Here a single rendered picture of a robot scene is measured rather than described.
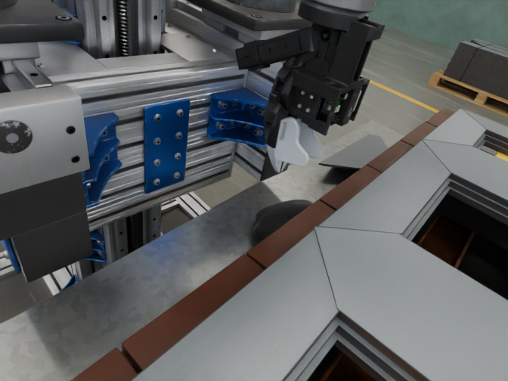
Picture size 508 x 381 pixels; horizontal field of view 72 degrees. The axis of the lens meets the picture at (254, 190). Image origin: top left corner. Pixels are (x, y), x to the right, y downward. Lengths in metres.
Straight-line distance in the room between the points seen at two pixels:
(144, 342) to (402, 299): 0.29
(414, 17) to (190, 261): 7.59
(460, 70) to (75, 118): 4.62
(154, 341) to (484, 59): 4.61
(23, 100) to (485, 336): 0.53
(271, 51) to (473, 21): 7.27
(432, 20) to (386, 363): 7.60
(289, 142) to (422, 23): 7.53
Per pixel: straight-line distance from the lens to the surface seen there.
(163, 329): 0.39
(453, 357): 0.44
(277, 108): 0.41
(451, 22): 7.75
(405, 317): 0.44
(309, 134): 0.46
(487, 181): 0.80
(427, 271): 0.51
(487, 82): 4.78
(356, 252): 0.47
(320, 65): 0.40
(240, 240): 0.67
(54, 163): 0.42
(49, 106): 0.39
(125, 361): 0.37
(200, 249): 0.65
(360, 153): 1.00
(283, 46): 0.42
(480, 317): 0.50
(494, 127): 1.13
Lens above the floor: 1.16
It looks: 37 degrees down
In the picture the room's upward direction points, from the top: 13 degrees clockwise
